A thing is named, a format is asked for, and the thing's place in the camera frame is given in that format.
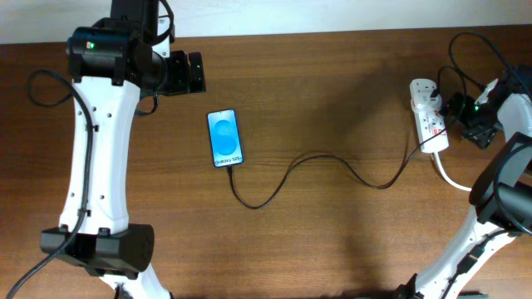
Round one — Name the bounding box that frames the white power strip cord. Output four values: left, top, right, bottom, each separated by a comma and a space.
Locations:
430, 151, 475, 193

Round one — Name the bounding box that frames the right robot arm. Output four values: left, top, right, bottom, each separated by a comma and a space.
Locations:
392, 65, 531, 298

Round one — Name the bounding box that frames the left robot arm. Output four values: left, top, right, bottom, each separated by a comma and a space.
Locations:
40, 0, 205, 298

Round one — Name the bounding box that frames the black USB charging cable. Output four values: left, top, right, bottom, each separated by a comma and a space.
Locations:
226, 66, 469, 210

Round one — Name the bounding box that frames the white USB charger plug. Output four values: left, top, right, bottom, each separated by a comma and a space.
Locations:
409, 78, 442, 113

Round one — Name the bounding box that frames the white power strip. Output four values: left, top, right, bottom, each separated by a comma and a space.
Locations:
413, 110, 449, 154

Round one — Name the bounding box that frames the blue Galaxy smartphone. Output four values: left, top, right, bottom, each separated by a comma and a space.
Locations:
207, 110, 244, 168

